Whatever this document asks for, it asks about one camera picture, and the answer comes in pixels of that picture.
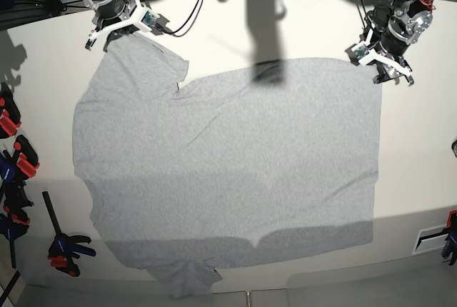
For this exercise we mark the red black clamp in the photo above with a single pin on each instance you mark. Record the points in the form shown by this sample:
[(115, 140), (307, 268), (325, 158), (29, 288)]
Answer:
[(25, 159), (10, 116)]

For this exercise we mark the white label plate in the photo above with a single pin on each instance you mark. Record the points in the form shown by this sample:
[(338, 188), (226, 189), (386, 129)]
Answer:
[(429, 239)]

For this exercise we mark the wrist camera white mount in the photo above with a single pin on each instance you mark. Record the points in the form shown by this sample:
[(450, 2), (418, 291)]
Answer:
[(364, 55), (141, 18)]

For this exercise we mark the blue black bar clamp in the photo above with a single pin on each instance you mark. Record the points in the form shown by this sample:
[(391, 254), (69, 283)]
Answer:
[(64, 249)]

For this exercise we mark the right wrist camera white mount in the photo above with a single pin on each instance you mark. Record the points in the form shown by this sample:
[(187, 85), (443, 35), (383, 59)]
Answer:
[(141, 18)]

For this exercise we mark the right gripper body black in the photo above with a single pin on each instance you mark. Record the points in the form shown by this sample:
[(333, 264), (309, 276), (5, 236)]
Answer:
[(109, 11)]

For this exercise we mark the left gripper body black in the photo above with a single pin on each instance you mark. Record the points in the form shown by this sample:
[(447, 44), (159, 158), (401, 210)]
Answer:
[(394, 38)]

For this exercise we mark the grey T-shirt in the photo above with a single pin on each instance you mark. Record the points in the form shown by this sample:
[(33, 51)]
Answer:
[(243, 168)]

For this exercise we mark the blue clamp right edge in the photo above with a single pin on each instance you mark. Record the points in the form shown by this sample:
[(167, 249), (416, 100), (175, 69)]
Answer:
[(449, 250)]

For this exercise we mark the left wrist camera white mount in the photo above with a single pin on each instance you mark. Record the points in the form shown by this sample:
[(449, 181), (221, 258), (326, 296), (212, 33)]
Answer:
[(364, 55)]

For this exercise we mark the red black clamp top left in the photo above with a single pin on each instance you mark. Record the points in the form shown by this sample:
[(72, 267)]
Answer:
[(10, 116)]

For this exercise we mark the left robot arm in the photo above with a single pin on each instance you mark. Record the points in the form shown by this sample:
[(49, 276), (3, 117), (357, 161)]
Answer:
[(417, 16)]

